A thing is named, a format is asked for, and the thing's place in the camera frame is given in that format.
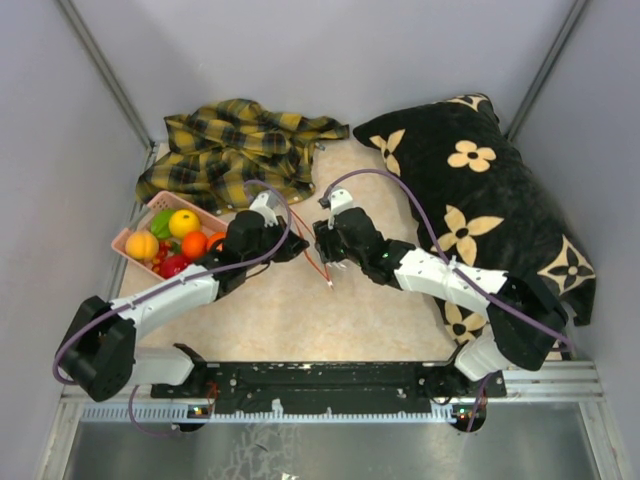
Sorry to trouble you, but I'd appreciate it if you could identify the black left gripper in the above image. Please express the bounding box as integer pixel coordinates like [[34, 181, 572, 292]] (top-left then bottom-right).
[[244, 215, 310, 270]]

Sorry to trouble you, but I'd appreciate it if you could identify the clear orange-zipper zip bag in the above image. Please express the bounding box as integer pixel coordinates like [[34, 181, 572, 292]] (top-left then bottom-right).
[[290, 209, 346, 291]]

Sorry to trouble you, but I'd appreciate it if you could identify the orange toy fruit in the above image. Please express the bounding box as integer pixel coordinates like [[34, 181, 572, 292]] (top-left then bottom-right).
[[206, 232, 226, 251], [181, 231, 208, 260]]

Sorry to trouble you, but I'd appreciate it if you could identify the yellow toy fruit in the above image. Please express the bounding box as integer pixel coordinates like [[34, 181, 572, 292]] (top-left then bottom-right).
[[168, 209, 201, 239]]

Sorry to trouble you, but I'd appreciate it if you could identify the green toy fruit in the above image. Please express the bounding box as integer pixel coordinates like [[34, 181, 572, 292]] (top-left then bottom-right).
[[148, 209, 175, 240]]

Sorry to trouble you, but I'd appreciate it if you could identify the pink plastic basket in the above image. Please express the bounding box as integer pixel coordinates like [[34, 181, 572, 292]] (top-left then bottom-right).
[[112, 191, 227, 280]]

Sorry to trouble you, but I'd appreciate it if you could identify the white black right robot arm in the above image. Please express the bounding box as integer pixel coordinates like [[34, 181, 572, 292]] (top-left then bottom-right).
[[313, 207, 567, 396]]

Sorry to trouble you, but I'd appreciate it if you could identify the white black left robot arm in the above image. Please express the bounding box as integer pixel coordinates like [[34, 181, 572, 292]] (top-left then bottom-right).
[[53, 211, 309, 402]]

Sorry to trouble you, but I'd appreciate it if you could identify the yellow plaid shirt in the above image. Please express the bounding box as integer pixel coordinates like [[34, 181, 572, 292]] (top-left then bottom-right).
[[135, 99, 350, 214]]

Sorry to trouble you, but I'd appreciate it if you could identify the red toy fruit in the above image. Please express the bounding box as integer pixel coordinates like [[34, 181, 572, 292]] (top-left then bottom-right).
[[159, 254, 191, 279]]

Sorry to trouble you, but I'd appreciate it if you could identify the yellow-orange toy peach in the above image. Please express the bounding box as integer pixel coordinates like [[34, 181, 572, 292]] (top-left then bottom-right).
[[125, 230, 159, 261]]

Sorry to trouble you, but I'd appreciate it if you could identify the black floral pillow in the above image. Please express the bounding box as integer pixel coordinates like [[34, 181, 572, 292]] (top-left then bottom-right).
[[353, 94, 596, 326]]

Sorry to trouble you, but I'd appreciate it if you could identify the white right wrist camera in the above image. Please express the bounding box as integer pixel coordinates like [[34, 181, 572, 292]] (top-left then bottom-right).
[[318, 186, 354, 215]]

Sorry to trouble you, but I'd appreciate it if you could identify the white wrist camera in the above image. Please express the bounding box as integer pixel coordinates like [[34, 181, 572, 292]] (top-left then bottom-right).
[[318, 186, 354, 215], [249, 190, 279, 227]]

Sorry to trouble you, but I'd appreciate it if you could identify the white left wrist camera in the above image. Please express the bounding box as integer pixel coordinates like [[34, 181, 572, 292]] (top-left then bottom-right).
[[249, 190, 279, 227]]

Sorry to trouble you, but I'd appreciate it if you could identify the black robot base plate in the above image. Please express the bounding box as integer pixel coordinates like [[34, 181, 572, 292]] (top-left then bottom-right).
[[151, 362, 480, 415]]

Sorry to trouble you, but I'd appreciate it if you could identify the white slotted cable duct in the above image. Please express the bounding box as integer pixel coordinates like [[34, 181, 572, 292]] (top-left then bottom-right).
[[79, 402, 481, 425]]

